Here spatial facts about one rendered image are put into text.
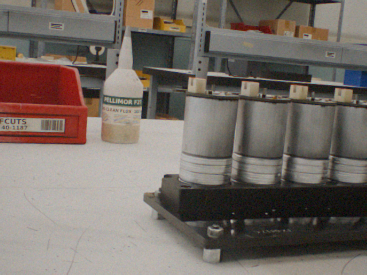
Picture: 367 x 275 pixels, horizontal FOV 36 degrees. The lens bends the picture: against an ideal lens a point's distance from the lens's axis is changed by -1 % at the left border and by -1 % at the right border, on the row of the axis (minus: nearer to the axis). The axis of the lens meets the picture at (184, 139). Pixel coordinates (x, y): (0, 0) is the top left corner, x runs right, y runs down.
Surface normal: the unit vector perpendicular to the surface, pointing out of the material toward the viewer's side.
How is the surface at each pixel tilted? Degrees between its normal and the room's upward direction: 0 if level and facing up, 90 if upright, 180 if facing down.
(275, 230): 0
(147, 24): 90
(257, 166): 90
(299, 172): 90
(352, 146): 90
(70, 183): 0
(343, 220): 0
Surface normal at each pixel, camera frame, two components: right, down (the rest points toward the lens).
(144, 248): 0.09, -0.99
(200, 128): -0.40, 0.10
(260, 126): -0.15, 0.13
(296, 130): -0.69, 0.04
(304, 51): 0.40, 0.17
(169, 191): -0.91, -0.02
